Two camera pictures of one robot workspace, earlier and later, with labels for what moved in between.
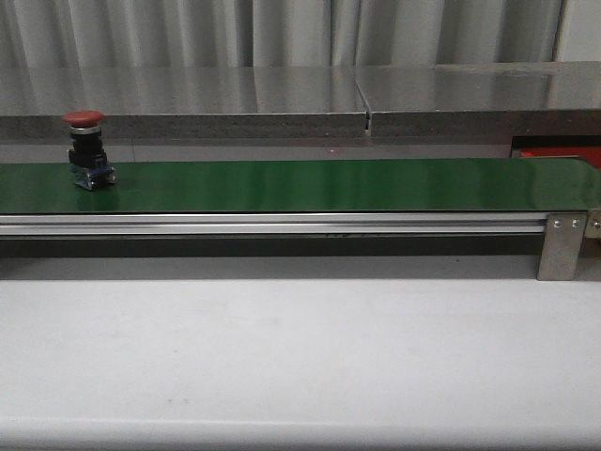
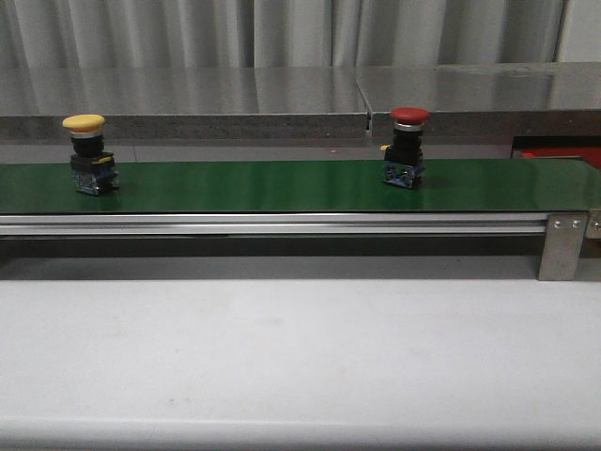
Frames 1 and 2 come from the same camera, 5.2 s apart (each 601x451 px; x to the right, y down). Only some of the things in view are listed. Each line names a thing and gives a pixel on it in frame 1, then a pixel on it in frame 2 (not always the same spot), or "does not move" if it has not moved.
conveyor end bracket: x=592 y=241 does not move
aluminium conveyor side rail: x=273 y=224 does not move
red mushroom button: x=87 y=156 to x=404 y=164
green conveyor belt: x=530 y=185 does not move
